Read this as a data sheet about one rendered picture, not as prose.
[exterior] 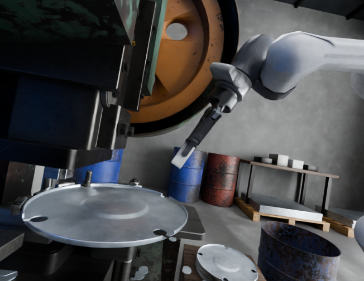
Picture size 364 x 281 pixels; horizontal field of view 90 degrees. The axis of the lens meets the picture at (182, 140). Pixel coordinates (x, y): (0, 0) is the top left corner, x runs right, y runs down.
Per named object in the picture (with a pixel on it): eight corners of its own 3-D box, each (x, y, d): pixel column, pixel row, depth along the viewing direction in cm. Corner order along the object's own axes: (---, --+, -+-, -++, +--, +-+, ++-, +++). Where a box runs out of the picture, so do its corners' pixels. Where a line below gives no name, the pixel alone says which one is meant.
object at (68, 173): (75, 175, 39) (78, 158, 39) (62, 180, 34) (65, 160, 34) (60, 173, 38) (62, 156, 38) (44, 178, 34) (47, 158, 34)
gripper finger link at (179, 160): (195, 147, 49) (195, 147, 48) (180, 168, 48) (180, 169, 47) (186, 140, 48) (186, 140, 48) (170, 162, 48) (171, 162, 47)
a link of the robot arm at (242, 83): (243, 92, 55) (232, 107, 54) (210, 67, 54) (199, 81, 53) (266, 78, 42) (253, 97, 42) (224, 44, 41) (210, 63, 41)
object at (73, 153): (111, 168, 47) (115, 147, 47) (67, 187, 27) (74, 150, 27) (46, 158, 45) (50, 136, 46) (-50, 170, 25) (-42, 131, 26)
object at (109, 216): (132, 183, 57) (133, 180, 57) (213, 218, 39) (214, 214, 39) (6, 192, 34) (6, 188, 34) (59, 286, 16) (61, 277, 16)
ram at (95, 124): (133, 150, 45) (153, 34, 45) (115, 154, 30) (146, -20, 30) (61, 139, 43) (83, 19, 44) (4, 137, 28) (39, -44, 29)
